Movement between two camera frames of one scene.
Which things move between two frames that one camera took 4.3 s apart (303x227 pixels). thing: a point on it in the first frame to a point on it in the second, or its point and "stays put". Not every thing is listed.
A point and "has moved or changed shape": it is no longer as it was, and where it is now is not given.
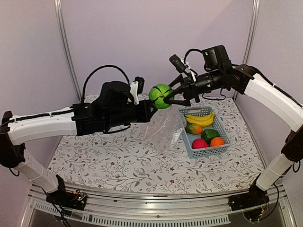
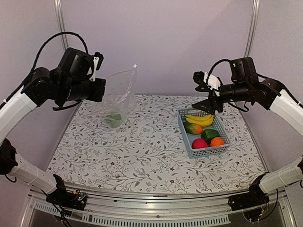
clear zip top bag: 164,127 has moved or changed shape
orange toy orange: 217,141 stays put
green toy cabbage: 158,93 has moved or changed shape
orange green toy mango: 193,128 stays put
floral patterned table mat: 124,164 stays put
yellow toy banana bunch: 201,120 stays put
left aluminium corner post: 61,24 stays put
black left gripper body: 121,117 to 77,91
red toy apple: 199,143 stays put
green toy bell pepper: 208,134 stays put
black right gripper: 188,89 to 212,100
